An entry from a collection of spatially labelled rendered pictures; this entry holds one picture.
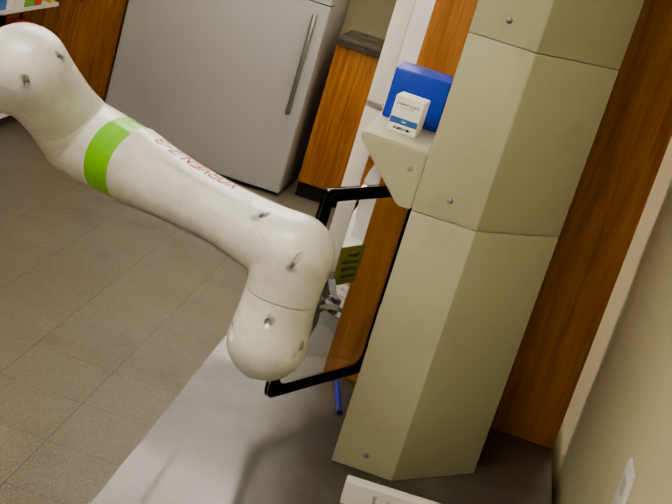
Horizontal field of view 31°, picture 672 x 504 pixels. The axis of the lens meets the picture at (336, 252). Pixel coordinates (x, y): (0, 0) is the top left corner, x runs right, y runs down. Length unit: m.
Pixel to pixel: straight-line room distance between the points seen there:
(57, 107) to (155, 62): 5.46
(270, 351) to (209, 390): 0.67
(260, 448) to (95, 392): 2.21
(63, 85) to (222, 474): 0.68
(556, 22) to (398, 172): 0.34
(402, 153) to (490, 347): 0.39
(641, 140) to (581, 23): 0.41
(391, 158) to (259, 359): 0.50
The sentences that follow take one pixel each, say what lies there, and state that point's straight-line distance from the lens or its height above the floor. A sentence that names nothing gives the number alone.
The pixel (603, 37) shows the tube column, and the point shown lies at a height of 1.76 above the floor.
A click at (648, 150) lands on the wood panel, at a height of 1.57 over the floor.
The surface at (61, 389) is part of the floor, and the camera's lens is 4.26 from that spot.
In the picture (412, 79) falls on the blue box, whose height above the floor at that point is 1.59.
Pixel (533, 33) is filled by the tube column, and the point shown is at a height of 1.74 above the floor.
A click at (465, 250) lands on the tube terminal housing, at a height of 1.37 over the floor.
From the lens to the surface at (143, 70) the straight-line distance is 7.23.
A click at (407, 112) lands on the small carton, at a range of 2.04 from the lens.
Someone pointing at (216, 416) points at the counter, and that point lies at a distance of 2.18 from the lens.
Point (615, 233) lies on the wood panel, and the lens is 2.37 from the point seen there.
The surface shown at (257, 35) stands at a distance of 7.02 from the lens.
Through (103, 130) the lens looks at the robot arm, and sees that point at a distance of 1.78.
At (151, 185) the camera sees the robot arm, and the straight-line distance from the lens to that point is 1.71.
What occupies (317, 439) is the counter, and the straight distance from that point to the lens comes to 2.21.
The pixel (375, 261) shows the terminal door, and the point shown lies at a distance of 2.26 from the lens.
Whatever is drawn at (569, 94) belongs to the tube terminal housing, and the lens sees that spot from 2.02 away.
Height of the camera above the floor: 1.90
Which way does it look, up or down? 17 degrees down
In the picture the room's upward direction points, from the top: 17 degrees clockwise
